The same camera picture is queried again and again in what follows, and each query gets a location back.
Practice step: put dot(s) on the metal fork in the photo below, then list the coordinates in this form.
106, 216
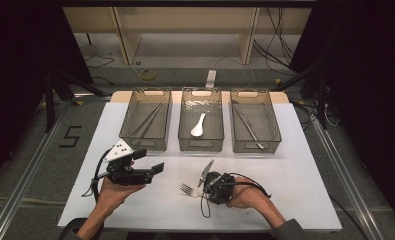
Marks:
186, 189

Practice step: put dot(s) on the metal table knife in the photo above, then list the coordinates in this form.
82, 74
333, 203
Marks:
248, 126

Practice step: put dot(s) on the white spoon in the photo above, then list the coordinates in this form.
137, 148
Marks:
196, 131

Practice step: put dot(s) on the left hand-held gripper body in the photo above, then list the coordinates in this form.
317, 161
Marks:
130, 176

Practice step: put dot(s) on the black metal stand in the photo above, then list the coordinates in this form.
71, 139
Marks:
322, 100
49, 100

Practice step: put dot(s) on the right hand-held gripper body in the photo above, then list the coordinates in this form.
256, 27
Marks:
221, 193

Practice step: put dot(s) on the metal floor rail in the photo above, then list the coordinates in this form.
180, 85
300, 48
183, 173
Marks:
348, 188
21, 186

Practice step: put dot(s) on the black curtain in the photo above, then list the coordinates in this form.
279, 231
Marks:
18, 50
368, 66

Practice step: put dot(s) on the transparent grey plastic bin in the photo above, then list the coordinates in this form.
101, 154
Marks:
265, 123
215, 123
145, 113

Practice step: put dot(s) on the person's right hand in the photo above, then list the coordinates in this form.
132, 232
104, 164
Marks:
246, 197

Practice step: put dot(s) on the person's left hand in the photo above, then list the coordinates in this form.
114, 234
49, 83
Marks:
113, 197

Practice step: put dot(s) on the white table cover board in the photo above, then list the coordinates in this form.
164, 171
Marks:
225, 216

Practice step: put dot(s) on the metal chopstick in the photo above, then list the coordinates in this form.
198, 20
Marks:
146, 120
151, 121

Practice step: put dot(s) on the white power strip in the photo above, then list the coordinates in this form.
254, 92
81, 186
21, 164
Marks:
211, 78

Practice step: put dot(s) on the black frame bar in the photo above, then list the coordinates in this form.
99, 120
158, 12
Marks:
185, 3

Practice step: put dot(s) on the light wooden shelf unit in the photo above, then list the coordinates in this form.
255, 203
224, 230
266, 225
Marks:
185, 20

